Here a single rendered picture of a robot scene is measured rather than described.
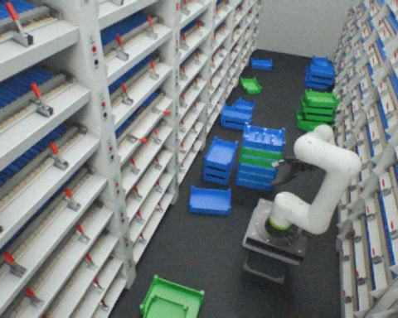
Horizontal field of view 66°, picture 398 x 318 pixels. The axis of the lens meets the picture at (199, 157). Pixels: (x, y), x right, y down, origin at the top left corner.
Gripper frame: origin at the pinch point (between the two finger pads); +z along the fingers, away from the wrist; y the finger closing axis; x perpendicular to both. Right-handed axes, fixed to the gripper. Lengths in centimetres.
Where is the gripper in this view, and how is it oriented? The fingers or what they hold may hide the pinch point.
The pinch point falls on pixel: (273, 174)
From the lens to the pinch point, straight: 174.5
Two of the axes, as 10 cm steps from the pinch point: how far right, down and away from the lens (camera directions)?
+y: -1.1, -7.5, -6.5
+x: 3.1, 5.9, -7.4
